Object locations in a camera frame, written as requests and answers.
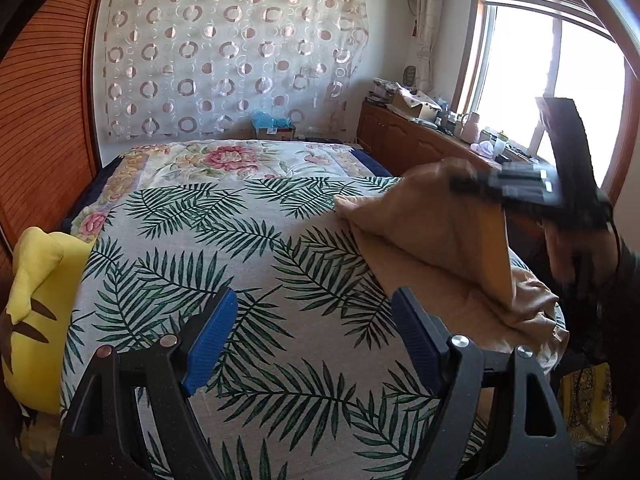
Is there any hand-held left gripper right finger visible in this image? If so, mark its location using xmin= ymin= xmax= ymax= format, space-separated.
xmin=391 ymin=287 xmax=576 ymax=480

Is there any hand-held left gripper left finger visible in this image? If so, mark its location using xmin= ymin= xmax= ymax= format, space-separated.
xmin=50 ymin=286 xmax=238 ymax=480

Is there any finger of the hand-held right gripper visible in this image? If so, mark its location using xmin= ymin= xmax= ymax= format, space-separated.
xmin=449 ymin=167 xmax=506 ymax=197

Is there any beige printed t-shirt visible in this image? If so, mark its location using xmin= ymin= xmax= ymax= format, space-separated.
xmin=332 ymin=157 xmax=568 ymax=371

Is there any person's right hand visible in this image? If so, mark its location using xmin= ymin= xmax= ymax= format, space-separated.
xmin=544 ymin=220 xmax=618 ymax=301

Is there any white jug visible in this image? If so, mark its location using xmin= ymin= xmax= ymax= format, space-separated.
xmin=460 ymin=112 xmax=483 ymax=145

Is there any wooden cabinet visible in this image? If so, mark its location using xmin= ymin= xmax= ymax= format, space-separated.
xmin=357 ymin=102 xmax=506 ymax=178

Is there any open cardboard box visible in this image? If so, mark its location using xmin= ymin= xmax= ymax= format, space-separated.
xmin=390 ymin=87 xmax=443 ymax=121

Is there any leaf print blanket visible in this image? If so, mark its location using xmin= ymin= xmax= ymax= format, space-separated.
xmin=60 ymin=175 xmax=571 ymax=480

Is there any window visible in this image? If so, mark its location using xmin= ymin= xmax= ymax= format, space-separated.
xmin=452 ymin=0 xmax=631 ymax=191

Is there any stack of patterned cloths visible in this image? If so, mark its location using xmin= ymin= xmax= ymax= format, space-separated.
xmin=367 ymin=77 xmax=401 ymax=107

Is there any white patterned window curtain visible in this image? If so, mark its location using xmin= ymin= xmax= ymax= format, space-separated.
xmin=412 ymin=0 xmax=446 ymax=96

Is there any floral quilt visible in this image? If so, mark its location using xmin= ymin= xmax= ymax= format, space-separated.
xmin=70 ymin=139 xmax=396 ymax=241

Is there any yellow plush toy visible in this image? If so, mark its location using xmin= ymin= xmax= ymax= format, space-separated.
xmin=0 ymin=226 xmax=96 ymax=416

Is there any yellow patterned cloth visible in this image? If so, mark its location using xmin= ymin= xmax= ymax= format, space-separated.
xmin=557 ymin=365 xmax=628 ymax=461

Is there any small cardboard box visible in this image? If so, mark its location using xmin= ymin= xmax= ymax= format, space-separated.
xmin=250 ymin=110 xmax=297 ymax=142

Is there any blue plastic bag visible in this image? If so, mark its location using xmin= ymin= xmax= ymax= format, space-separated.
xmin=250 ymin=109 xmax=293 ymax=132

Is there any sheer circle pattern curtain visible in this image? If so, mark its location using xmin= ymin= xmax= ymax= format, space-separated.
xmin=100 ymin=0 xmax=371 ymax=142

